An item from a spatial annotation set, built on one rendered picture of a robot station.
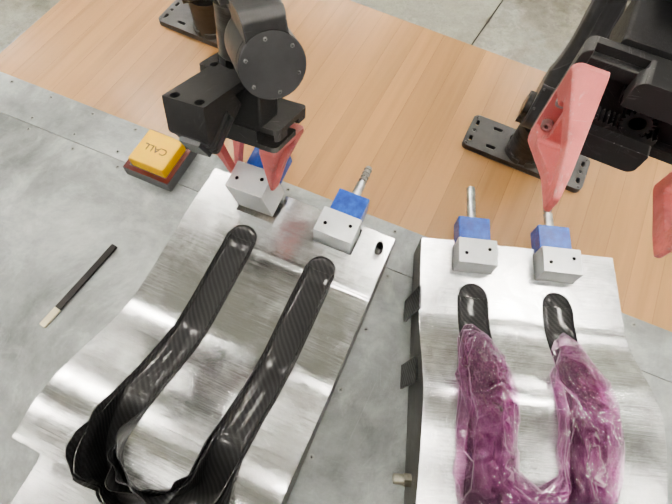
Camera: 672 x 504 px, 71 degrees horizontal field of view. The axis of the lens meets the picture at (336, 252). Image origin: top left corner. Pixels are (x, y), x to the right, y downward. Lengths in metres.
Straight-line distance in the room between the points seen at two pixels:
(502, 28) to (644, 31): 2.05
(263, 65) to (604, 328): 0.51
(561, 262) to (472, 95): 0.37
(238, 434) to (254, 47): 0.36
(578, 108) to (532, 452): 0.38
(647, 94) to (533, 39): 2.07
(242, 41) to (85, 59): 0.62
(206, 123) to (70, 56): 0.61
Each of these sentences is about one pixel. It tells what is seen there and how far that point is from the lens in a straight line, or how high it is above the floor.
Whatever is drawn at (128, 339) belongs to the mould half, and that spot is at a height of 0.90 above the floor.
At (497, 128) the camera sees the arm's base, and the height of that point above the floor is 0.81.
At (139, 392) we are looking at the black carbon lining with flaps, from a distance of 0.54.
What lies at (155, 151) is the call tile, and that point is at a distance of 0.77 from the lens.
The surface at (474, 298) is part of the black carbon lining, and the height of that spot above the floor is 0.85.
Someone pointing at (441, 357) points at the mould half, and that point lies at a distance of 0.57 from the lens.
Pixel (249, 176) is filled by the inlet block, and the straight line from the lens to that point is 0.57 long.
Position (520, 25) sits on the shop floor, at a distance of 2.43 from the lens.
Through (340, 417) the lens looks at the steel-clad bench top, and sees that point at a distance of 0.62.
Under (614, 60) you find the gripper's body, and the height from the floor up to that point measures 1.22.
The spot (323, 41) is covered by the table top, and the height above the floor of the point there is 0.80.
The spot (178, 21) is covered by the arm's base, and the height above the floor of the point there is 0.81.
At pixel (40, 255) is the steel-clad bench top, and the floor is 0.80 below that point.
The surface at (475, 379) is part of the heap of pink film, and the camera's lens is 0.55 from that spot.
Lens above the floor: 1.42
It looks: 65 degrees down
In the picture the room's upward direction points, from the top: 4 degrees clockwise
